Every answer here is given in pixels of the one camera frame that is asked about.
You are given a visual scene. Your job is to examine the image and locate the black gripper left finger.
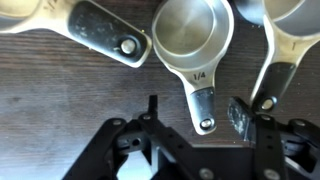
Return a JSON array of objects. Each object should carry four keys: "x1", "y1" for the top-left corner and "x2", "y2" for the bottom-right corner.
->
[{"x1": 62, "y1": 94, "x2": 202, "y2": 180}]

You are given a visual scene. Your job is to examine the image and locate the half cup steel measuring cup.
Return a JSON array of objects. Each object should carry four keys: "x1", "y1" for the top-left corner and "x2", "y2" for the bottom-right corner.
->
[{"x1": 0, "y1": 0, "x2": 153, "y2": 69}]

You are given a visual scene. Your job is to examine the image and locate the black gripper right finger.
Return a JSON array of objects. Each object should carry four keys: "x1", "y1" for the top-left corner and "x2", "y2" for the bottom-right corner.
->
[{"x1": 227, "y1": 96, "x2": 320, "y2": 180}]

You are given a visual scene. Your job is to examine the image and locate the one cup steel measuring cup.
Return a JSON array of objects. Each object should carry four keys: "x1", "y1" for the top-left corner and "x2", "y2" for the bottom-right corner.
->
[{"x1": 249, "y1": 0, "x2": 320, "y2": 114}]

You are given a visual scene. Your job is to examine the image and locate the quarter cup steel measuring cup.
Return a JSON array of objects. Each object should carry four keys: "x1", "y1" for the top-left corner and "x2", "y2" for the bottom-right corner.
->
[{"x1": 151, "y1": 0, "x2": 235, "y2": 136}]

